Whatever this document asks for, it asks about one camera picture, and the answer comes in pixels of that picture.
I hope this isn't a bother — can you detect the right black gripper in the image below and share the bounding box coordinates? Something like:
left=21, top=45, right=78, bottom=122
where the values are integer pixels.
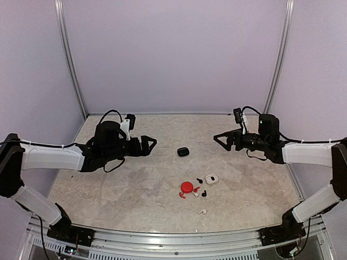
left=214, top=128, right=268, bottom=151

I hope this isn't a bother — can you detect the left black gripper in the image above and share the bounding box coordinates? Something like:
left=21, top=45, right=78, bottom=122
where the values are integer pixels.
left=104, top=135, right=157, bottom=163

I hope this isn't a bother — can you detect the black earbud charging case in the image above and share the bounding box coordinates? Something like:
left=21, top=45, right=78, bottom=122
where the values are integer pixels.
left=177, top=147, right=190, bottom=157

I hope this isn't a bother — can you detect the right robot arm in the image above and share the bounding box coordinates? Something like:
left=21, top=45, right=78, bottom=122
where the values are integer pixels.
left=214, top=109, right=346, bottom=241

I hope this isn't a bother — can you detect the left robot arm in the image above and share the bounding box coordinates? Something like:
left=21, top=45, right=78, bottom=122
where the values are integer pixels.
left=1, top=119, right=157, bottom=241

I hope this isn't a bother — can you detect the white earbud charging case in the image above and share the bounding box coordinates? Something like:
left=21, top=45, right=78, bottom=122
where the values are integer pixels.
left=205, top=174, right=219, bottom=185

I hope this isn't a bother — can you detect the red round charging case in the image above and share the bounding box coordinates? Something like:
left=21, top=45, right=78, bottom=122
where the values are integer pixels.
left=181, top=181, right=194, bottom=193

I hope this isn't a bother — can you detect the red earbud left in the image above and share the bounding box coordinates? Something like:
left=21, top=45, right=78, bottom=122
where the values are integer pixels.
left=179, top=192, right=186, bottom=199

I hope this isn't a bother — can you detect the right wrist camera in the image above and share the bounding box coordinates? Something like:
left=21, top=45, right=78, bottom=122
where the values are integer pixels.
left=233, top=108, right=248, bottom=134

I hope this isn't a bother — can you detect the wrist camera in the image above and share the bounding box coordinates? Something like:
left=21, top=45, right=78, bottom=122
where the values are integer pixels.
left=233, top=108, right=248, bottom=134
left=120, top=114, right=136, bottom=141

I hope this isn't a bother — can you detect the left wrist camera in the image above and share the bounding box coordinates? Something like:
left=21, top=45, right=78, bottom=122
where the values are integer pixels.
left=120, top=114, right=136, bottom=141

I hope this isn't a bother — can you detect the left camera cable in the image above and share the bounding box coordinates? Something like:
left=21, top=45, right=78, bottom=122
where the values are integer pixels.
left=97, top=109, right=126, bottom=128

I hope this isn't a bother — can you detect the front aluminium rail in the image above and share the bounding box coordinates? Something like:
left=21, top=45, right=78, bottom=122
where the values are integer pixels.
left=18, top=219, right=334, bottom=260

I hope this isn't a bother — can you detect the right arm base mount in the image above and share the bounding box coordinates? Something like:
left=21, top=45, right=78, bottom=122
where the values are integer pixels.
left=259, top=225, right=306, bottom=246

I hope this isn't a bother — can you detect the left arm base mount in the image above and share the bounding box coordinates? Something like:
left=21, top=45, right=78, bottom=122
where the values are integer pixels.
left=47, top=225, right=95, bottom=247

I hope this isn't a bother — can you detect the right aluminium frame post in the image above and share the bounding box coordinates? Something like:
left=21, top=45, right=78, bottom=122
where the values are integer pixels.
left=264, top=0, right=295, bottom=114

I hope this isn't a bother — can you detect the aluminium frame post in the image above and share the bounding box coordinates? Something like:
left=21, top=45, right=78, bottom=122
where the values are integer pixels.
left=54, top=0, right=89, bottom=120
left=264, top=0, right=295, bottom=114

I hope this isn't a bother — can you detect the left aluminium frame post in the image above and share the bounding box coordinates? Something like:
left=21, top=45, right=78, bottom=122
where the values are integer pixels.
left=54, top=0, right=89, bottom=120

